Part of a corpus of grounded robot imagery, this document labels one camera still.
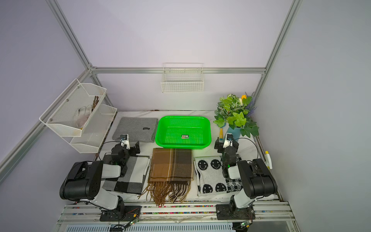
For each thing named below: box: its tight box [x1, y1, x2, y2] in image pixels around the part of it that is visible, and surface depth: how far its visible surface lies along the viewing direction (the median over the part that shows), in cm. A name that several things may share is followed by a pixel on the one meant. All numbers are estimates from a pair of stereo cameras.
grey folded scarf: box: [112, 116, 159, 143], surface depth 107 cm
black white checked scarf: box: [101, 155, 151, 195], surface depth 86 cm
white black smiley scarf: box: [193, 155, 244, 197], surface depth 83 cm
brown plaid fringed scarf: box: [138, 147, 194, 207], surface depth 85 cm
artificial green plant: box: [213, 91, 260, 138], surface depth 79 cm
